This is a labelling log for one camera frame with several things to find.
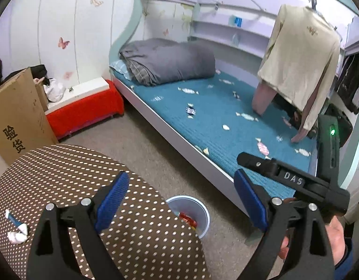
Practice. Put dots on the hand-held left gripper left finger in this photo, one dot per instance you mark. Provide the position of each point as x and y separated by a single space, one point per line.
112 201

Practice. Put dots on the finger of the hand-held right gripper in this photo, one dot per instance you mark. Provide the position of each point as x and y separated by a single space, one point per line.
255 162

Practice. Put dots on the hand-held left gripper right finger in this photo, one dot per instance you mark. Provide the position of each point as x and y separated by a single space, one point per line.
251 201

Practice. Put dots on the white round trash bin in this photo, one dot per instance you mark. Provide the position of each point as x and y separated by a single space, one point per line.
185 202

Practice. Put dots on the red wrapper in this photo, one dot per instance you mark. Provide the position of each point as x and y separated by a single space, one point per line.
187 218

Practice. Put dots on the person's right forearm blue sleeve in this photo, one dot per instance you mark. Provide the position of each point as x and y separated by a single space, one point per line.
344 265

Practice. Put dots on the person's right hand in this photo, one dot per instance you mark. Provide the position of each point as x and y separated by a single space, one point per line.
336 239

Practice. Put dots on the brown polka-dot round table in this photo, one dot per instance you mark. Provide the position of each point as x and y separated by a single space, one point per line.
80 166

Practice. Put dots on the pink garment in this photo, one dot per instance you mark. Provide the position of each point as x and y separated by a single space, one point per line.
262 99

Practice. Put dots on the bed with blue sheet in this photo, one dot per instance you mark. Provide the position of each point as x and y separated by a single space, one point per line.
182 116

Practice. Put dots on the red covered low bench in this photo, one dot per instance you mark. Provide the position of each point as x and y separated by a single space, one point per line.
80 113

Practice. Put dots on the blue and white tube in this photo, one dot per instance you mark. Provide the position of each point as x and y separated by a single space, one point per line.
15 220

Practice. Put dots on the crumpled white tissue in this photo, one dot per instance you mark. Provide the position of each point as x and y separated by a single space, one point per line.
15 237

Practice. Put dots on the beige hanging sweater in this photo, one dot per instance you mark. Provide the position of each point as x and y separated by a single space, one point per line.
302 58

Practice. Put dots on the dark hanging clothes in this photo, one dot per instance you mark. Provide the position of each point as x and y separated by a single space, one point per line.
351 78

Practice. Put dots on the white plastic bag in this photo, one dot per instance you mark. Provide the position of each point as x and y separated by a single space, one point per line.
54 90

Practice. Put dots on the brown cardboard box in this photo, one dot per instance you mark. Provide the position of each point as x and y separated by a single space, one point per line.
19 108

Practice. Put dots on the light blue plaid pillow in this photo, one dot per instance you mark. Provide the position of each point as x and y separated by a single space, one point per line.
119 68

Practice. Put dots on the grey folded duvet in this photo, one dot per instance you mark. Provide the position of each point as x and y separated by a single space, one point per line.
167 61

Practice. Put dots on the small blue box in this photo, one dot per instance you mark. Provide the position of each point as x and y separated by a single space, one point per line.
235 21

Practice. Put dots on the black cloth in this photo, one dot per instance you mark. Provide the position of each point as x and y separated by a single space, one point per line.
39 71

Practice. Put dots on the white and green bed frame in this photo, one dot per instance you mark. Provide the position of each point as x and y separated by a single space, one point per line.
173 138

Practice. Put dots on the pale pink butterfly wall sticker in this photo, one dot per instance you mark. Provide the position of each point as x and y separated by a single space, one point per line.
68 74

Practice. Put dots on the lavender wall shelf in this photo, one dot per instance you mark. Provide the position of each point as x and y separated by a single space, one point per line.
214 29

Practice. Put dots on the red butterfly wall sticker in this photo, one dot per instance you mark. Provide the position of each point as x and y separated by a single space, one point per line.
63 42

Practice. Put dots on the beige butterfly wall sticker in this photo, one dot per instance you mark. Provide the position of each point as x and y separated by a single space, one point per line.
96 0

